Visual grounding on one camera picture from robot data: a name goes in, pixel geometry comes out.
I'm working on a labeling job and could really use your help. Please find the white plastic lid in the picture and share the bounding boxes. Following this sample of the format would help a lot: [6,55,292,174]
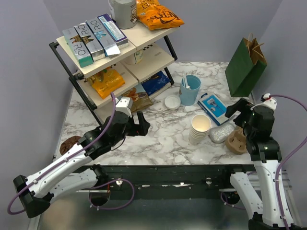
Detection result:
[164,95,181,110]

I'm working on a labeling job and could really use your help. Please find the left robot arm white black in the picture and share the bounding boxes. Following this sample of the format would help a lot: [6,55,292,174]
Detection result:
[13,111,150,218]

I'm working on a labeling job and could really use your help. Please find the brown cardboard cup carrier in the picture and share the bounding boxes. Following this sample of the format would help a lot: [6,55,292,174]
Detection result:
[225,126,247,155]

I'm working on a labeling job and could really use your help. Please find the brown snack bag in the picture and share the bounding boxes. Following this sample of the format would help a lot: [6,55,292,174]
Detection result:
[121,85,153,113]

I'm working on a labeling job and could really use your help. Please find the silver glitter pouch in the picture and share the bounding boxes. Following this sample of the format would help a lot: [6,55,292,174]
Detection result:
[209,122,235,144]

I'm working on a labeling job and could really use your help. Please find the blue razor box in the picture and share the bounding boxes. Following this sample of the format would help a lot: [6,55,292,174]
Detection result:
[197,93,230,126]

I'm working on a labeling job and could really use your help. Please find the blue snack bag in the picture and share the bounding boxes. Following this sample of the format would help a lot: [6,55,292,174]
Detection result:
[141,71,170,96]

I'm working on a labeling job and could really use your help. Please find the stack of white paper cups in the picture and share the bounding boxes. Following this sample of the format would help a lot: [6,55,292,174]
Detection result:
[189,114,212,145]

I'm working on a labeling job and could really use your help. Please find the green paper bag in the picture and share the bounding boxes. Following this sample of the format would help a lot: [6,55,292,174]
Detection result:
[225,33,267,97]

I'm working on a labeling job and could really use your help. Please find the yellow snack bag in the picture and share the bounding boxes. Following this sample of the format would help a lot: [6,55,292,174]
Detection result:
[86,68,125,99]

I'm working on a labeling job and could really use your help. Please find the light blue cup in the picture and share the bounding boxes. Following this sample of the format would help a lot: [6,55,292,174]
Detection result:
[179,75,201,106]

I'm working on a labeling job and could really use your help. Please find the white stirrers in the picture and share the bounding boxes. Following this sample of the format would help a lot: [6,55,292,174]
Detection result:
[183,72,190,90]

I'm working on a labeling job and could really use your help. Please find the brown RO box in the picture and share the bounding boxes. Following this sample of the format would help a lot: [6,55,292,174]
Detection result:
[74,23,106,62]

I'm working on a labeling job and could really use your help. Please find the blue RO box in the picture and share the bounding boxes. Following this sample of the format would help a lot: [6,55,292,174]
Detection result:
[86,18,120,57]

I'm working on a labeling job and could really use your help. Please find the purple white box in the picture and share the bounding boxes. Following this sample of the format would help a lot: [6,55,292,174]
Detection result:
[97,14,129,49]

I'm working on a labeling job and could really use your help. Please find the teal RO box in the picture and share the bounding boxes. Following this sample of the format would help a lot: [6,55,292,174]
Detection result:
[62,27,93,68]

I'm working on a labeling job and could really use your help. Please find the orange chips bag top shelf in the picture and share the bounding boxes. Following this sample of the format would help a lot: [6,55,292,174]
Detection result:
[136,0,185,30]

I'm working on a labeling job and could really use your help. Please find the grey canister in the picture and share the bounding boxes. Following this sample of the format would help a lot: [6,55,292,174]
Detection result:
[108,0,138,29]

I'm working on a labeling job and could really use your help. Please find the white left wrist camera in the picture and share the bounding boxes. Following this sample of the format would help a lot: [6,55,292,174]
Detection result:
[115,97,133,117]

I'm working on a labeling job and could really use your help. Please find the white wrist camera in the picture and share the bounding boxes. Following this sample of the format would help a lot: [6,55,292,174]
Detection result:
[251,93,277,111]
[115,97,133,117]

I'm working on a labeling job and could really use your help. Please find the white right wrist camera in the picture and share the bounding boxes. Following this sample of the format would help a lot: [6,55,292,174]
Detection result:
[251,93,277,111]

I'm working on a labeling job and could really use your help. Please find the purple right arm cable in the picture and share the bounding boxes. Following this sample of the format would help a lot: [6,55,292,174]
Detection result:
[220,94,307,230]

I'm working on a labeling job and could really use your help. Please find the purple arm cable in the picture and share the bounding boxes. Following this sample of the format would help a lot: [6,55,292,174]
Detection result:
[220,94,307,230]
[7,92,135,215]

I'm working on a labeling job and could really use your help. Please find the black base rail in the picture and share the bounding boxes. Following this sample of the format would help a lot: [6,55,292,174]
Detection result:
[74,164,255,201]

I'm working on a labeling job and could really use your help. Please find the black frame beige shelf rack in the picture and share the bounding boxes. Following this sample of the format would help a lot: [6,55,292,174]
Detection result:
[49,23,177,124]

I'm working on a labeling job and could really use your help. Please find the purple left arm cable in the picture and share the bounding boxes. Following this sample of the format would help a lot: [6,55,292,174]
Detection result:
[7,92,135,215]

